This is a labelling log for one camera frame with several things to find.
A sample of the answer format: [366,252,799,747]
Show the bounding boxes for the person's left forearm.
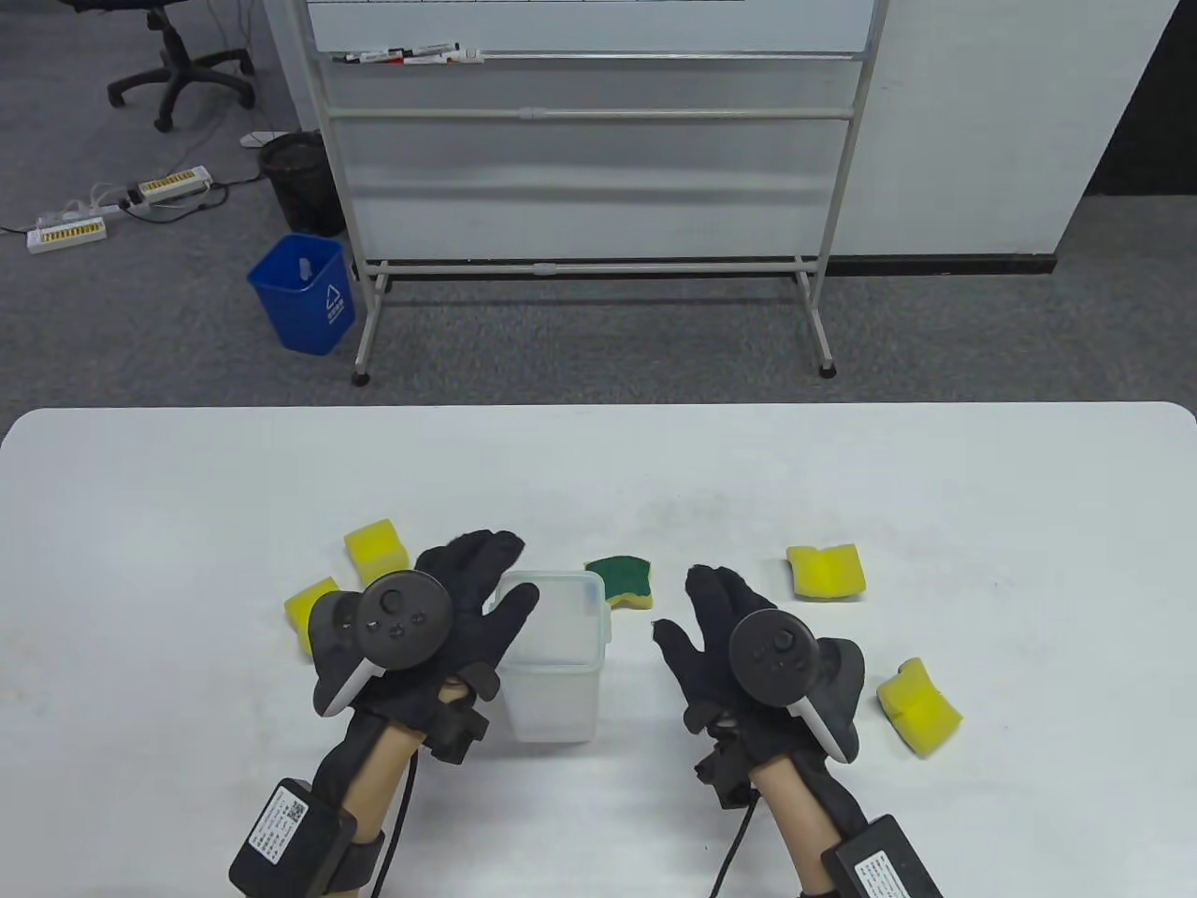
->
[313,716,440,898]

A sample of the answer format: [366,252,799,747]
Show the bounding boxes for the black office chair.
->
[64,0,256,132]

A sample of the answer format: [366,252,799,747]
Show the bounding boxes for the person's left hand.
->
[313,529,541,740]

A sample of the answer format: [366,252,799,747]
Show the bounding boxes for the black right hand controller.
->
[728,609,866,766]

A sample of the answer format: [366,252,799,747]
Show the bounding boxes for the person's right hand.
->
[652,564,847,796]

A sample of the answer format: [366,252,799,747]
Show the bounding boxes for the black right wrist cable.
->
[711,800,754,898]

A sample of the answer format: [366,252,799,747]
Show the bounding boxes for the yellow green sponge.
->
[284,577,340,656]
[786,543,868,601]
[585,556,654,614]
[876,658,963,759]
[344,520,412,588]

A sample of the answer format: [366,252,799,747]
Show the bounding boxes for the black wrist box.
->
[229,778,359,898]
[821,816,945,898]

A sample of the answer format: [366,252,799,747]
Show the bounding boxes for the white power strips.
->
[120,173,266,225]

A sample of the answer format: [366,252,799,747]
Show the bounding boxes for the whiteboard on metal stand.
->
[301,0,891,387]

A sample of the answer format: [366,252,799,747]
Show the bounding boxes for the clear plastic container lid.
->
[486,571,612,673]

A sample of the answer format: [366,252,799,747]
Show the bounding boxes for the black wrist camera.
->
[694,734,760,807]
[425,703,491,766]

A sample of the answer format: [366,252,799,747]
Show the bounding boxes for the black left hand controller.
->
[311,572,456,717]

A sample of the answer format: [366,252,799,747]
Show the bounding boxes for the white power strip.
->
[126,167,214,205]
[26,215,108,254]

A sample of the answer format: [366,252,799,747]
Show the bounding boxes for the black hand controller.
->
[728,609,866,766]
[311,572,456,717]

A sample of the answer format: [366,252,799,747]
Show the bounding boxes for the black left wrist box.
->
[229,778,359,898]

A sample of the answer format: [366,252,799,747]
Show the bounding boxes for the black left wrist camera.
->
[425,703,491,766]

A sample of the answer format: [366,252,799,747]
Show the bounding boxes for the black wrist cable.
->
[374,748,418,898]
[711,800,754,898]

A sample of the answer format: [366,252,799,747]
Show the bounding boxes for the clear plastic airtight container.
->
[500,655,604,743]

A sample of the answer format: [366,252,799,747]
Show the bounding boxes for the blue plastic bin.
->
[246,234,357,356]

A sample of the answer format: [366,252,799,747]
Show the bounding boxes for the black mesh wastebasket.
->
[258,131,347,237]

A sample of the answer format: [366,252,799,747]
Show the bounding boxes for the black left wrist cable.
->
[374,748,418,898]

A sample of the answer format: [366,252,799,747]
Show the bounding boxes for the person's right forearm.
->
[753,753,871,898]

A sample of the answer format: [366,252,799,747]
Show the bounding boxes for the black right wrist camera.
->
[694,734,760,807]

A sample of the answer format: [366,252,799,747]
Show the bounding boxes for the black right wrist box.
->
[821,816,945,898]

